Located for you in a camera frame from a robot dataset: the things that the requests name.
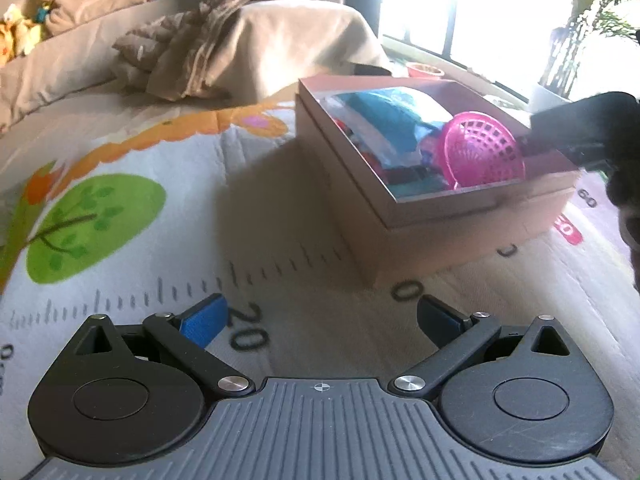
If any green potted plant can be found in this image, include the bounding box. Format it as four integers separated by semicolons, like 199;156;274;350
540;0;640;98

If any black window frame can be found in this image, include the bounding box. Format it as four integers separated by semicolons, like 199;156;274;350
345;0;531;103

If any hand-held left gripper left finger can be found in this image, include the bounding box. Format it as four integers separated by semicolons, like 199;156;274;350
72;292;256;401

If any yellow plush toy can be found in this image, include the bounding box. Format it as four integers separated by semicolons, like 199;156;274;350
0;4;43;65

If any pink cardboard box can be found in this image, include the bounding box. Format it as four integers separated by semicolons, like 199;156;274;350
295;75;583;288

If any printed play mat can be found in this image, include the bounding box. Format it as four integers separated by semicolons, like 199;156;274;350
0;100;640;466

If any pink plastic toy net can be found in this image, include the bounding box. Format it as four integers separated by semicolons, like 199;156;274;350
440;111;528;191

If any beige pillow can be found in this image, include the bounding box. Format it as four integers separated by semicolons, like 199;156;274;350
47;0;153;36

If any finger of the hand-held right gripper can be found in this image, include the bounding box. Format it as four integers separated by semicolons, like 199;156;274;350
520;91;640;166

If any blue wet wipes pack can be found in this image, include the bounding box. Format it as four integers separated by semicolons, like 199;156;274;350
320;87;451;168

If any beige bed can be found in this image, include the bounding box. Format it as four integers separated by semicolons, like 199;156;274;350
0;0;393;133

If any red bowl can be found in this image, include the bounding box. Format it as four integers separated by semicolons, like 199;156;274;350
405;62;445;82

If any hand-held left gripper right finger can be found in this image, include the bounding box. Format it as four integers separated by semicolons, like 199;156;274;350
389;294;575;403

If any brown quilt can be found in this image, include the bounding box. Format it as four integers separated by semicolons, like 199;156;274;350
112;0;323;101

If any white plant pot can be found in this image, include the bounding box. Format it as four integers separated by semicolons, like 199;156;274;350
529;82;572;115

